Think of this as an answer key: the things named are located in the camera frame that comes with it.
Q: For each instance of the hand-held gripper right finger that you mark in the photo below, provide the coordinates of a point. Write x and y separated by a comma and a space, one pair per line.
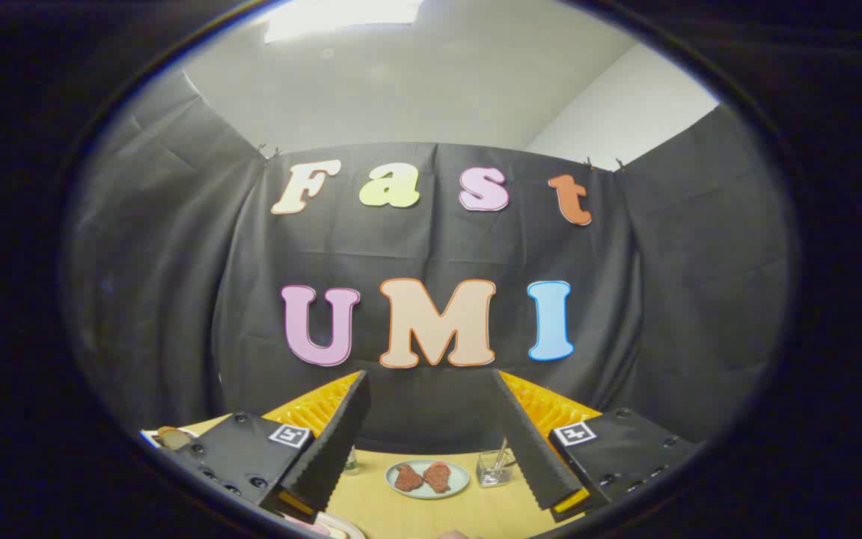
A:
532, 457

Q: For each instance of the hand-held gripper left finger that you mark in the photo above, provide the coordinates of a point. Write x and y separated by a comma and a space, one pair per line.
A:
330, 449

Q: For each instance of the bread slice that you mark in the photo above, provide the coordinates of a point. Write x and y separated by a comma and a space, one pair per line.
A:
171, 438

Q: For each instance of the clear plastic water bottle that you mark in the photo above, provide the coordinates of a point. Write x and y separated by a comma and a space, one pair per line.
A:
352, 463

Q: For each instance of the thin wooden stick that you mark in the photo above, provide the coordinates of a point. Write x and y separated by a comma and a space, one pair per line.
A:
501, 454

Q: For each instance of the clear square glass cup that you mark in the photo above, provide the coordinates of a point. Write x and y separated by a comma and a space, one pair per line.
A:
489, 473

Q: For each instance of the white round plate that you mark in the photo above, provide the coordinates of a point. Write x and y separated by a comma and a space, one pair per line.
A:
349, 527

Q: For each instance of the brown fried meat piece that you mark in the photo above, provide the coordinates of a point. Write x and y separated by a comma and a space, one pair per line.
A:
407, 477
438, 477

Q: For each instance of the pale green round plate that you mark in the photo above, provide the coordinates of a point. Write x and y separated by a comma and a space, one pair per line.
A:
425, 493

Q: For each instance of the white toaster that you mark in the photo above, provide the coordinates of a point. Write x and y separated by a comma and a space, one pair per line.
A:
150, 439

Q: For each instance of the black backdrop cloth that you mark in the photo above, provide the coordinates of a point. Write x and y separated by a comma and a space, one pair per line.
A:
431, 247

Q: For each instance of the ceiling light panel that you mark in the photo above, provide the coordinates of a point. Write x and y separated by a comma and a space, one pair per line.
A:
341, 19

